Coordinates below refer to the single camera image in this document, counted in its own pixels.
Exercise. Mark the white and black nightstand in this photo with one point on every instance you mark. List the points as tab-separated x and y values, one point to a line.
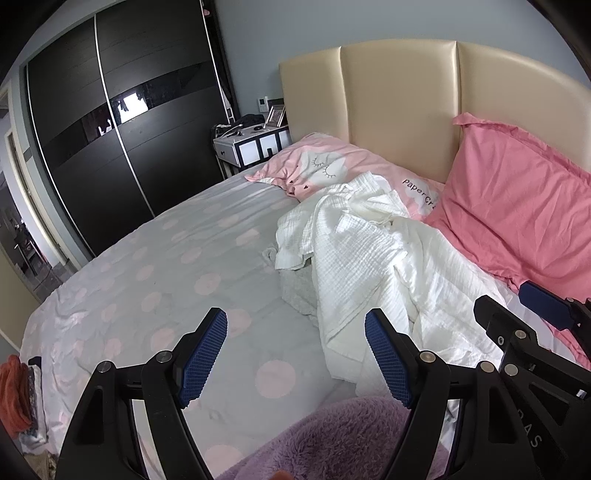
249	150

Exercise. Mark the picture frame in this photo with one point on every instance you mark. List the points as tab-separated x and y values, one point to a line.
275	116

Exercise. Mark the black pouch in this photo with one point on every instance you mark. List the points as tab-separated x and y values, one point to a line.
253	120

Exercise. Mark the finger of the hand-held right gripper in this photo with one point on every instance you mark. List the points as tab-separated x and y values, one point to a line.
542	302
491	318

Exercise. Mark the pink printed pillow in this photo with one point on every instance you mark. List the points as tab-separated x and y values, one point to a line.
323	157

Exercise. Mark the purple fuzzy robe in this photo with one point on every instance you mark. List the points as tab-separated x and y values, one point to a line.
323	438

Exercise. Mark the black sliding wardrobe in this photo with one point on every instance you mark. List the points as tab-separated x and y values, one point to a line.
92	138

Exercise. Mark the beige padded headboard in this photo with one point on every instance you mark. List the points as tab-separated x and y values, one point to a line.
397	92

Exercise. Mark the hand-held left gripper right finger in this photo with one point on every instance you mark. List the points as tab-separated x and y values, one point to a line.
388	364

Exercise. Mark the white muslin garment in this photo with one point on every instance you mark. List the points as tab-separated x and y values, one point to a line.
369	277

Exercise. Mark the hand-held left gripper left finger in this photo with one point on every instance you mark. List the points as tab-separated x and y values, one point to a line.
205	355

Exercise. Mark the grey textured cloth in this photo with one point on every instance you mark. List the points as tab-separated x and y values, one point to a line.
298	290

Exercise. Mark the beige door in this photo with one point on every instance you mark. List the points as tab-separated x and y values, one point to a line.
14	304

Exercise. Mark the bed with polka dot sheet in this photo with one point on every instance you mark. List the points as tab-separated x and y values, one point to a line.
184	258

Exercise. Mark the plain pink pillow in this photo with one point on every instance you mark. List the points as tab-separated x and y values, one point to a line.
508	198

